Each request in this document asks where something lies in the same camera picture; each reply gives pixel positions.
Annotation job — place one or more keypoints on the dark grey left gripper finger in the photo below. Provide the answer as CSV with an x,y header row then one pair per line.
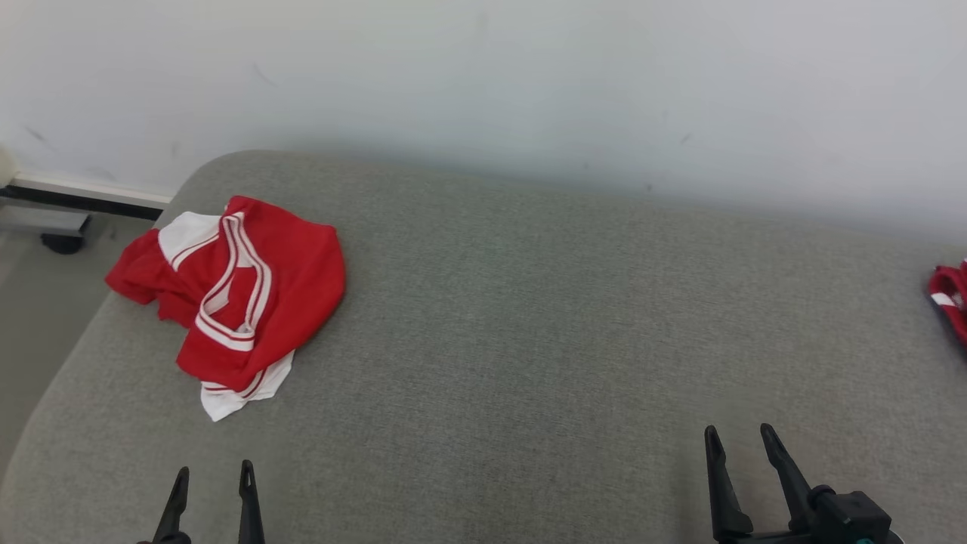
x,y
172,521
251,521

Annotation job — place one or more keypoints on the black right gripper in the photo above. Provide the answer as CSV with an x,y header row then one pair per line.
x,y
850,517

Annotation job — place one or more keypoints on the red and white striped jersey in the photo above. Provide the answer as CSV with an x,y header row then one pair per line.
x,y
295,287

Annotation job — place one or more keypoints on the red shorts with white trim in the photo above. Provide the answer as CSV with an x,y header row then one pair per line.
x,y
953,302

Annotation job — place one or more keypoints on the grey fabric sofa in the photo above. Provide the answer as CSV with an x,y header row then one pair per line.
x,y
491,340

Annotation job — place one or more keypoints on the black round frame foot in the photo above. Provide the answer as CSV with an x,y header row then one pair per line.
x,y
62,243

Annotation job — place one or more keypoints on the grey metal frame post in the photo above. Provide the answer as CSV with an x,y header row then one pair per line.
x,y
38,220

